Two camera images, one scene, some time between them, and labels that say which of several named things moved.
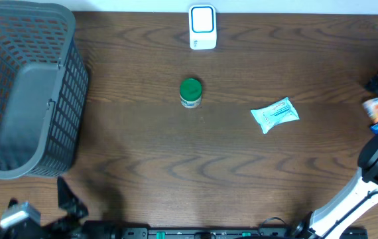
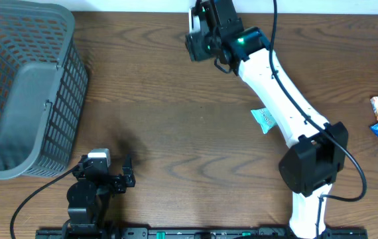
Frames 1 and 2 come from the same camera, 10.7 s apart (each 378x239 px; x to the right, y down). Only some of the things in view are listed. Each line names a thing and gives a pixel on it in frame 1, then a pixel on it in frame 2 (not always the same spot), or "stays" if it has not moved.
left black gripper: x=75 y=216 → x=119 y=185
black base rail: x=239 y=233 stays
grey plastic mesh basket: x=32 y=88 stays
